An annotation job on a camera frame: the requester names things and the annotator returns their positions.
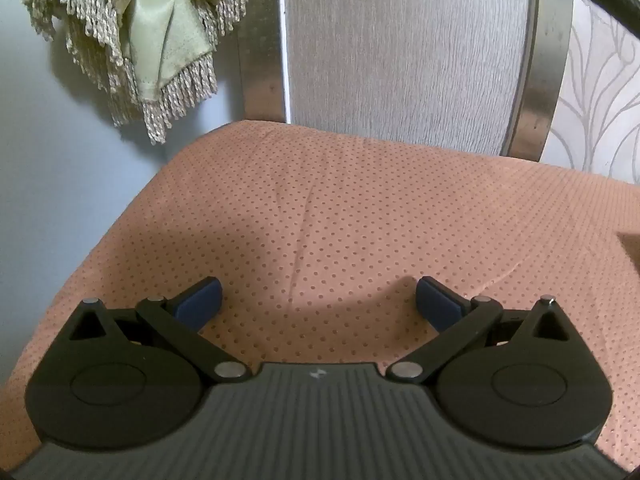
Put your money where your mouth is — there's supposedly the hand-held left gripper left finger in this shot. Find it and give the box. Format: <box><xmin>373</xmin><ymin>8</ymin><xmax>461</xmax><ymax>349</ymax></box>
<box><xmin>69</xmin><ymin>277</ymin><xmax>248</xmax><ymax>384</ymax></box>

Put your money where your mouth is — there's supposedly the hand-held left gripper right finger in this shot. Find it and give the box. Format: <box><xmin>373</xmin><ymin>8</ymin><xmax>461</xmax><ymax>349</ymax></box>
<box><xmin>387</xmin><ymin>275</ymin><xmax>572</xmax><ymax>384</ymax></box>

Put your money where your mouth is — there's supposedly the green fringed curtain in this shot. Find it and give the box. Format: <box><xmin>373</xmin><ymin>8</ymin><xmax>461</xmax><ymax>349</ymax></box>
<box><xmin>22</xmin><ymin>0</ymin><xmax>249</xmax><ymax>146</ymax></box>

